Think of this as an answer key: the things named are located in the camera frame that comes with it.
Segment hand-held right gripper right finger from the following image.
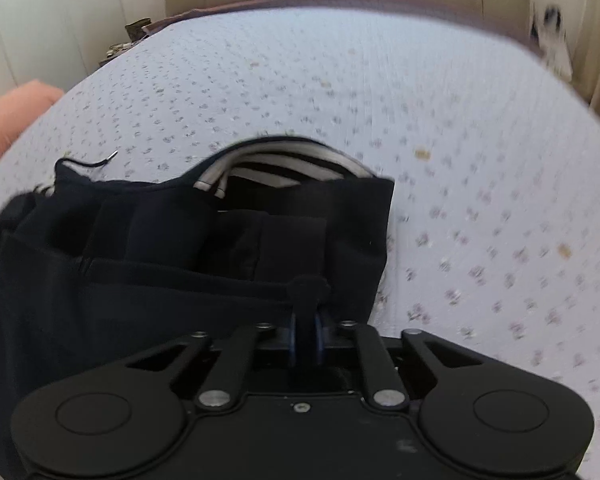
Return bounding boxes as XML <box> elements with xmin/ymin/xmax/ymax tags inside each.
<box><xmin>314</xmin><ymin>309</ymin><xmax>482</xmax><ymax>409</ymax></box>

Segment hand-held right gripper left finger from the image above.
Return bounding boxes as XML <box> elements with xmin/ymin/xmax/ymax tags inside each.
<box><xmin>124</xmin><ymin>309</ymin><xmax>304</xmax><ymax>409</ymax></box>

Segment black hoodie with white stripes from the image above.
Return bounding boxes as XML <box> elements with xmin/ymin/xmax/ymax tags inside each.
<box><xmin>0</xmin><ymin>134</ymin><xmax>396</xmax><ymax>480</ymax></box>

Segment bed with floral sheet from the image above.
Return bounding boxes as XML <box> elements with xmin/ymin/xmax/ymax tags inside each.
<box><xmin>0</xmin><ymin>0</ymin><xmax>600</xmax><ymax>480</ymax></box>

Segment brown patterned bag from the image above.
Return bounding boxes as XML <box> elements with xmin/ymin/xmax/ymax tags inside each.
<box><xmin>124</xmin><ymin>18</ymin><xmax>154</xmax><ymax>42</ymax></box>

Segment folded pink quilt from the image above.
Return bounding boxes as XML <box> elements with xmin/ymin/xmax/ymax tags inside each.
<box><xmin>0</xmin><ymin>79</ymin><xmax>66</xmax><ymax>177</ymax></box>

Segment white wardrobe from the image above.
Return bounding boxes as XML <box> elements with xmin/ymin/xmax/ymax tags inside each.
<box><xmin>0</xmin><ymin>0</ymin><xmax>170</xmax><ymax>106</ymax></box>

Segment white tote bag blue handles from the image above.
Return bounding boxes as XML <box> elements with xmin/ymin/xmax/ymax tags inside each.
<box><xmin>529</xmin><ymin>2</ymin><xmax>574</xmax><ymax>82</ymax></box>

